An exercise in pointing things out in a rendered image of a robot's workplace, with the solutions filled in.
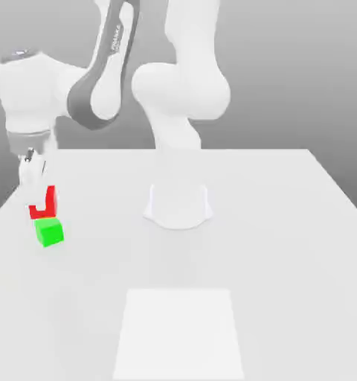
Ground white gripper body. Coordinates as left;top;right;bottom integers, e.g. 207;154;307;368
18;155;49;206

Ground small red cube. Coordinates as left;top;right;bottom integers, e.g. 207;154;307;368
28;185;60;220

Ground small green cube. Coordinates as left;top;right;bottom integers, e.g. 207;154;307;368
34;217;65;249

